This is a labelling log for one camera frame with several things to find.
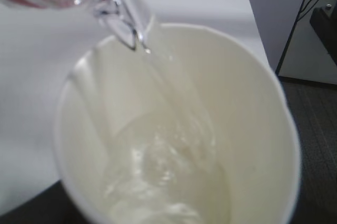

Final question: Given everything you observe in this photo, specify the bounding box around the dark equipment beside table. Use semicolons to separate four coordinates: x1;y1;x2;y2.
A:
275;0;337;85

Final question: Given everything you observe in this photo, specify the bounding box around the white paper cup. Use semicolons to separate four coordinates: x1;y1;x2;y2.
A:
54;24;301;223

